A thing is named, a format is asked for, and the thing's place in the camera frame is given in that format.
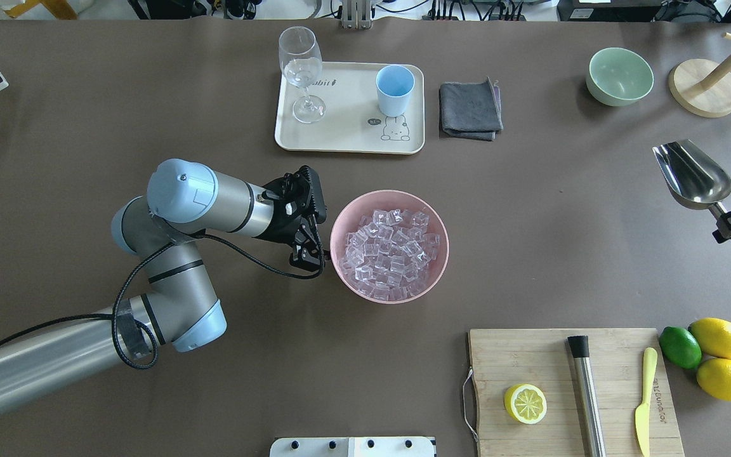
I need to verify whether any grey folded cloth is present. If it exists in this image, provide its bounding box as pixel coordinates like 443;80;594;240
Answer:
439;77;504;142

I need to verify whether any whole lemon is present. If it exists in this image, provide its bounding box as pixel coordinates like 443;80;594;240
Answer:
695;358;731;402
688;317;731;359

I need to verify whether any half lemon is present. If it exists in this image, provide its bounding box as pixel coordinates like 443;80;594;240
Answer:
504;383;548;425

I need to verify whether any green lime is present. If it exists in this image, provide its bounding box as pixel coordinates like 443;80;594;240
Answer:
659;326;702;370

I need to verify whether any cream rabbit tray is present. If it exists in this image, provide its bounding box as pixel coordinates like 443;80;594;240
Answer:
273;62;426;154

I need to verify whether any steel muddler black tip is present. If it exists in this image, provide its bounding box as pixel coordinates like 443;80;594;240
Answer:
567;335;607;456

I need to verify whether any light blue cup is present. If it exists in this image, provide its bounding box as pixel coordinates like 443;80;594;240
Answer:
375;65;416;117

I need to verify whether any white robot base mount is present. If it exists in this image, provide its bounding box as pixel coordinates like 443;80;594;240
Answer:
269;436;438;456

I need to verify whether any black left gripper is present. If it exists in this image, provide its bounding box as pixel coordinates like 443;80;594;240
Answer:
259;165;327;273

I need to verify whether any wooden cup stand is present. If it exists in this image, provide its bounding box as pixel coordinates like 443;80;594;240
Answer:
668;32;731;118

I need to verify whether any clear wine glass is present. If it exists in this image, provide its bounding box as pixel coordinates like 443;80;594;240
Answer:
279;26;327;124

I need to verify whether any steel ice scoop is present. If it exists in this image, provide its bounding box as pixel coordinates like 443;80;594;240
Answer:
652;139;731;243

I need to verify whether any light green bowl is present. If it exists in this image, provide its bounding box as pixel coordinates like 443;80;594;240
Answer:
585;48;654;107

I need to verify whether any bamboo cutting board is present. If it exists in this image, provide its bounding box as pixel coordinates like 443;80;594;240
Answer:
463;328;685;457

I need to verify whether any yellow plastic knife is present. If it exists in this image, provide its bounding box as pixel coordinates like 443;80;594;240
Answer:
633;347;658;456

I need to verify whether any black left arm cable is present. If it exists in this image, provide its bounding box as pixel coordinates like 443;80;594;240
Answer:
0;232;325;371

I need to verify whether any pink bowl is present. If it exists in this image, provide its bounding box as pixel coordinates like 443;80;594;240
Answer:
329;190;450;305

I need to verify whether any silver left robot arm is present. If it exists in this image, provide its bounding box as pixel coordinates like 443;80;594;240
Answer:
0;159;327;416

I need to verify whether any whole lemon upper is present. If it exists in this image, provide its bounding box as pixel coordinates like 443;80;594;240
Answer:
688;317;731;359

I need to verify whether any whole lemon lower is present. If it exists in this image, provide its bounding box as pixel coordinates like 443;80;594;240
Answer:
695;358;731;402

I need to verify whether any pile of clear ice cubes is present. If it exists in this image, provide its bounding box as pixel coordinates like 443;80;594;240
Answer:
337;208;444;303

